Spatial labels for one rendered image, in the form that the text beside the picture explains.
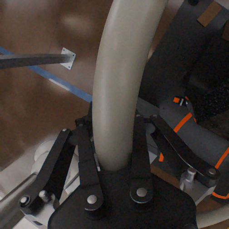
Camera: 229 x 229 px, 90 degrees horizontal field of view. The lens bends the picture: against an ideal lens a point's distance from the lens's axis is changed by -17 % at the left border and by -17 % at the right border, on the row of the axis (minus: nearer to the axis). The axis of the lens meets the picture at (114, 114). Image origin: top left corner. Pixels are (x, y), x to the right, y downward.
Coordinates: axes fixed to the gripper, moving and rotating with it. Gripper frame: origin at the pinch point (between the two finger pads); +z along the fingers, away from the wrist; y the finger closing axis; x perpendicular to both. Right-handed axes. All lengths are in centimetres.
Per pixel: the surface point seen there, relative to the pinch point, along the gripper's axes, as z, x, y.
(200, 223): -10.3, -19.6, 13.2
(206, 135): 83, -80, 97
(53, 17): 161, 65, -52
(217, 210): -8.7, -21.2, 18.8
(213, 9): 93, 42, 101
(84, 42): 143, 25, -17
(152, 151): 35, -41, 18
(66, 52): 151, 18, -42
